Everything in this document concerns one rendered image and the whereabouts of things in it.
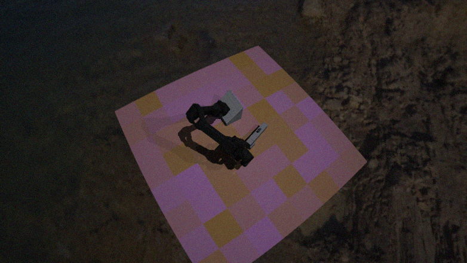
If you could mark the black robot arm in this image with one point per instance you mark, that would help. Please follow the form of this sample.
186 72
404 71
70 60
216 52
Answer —
232 146

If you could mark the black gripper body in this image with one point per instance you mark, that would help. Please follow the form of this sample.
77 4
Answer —
242 163

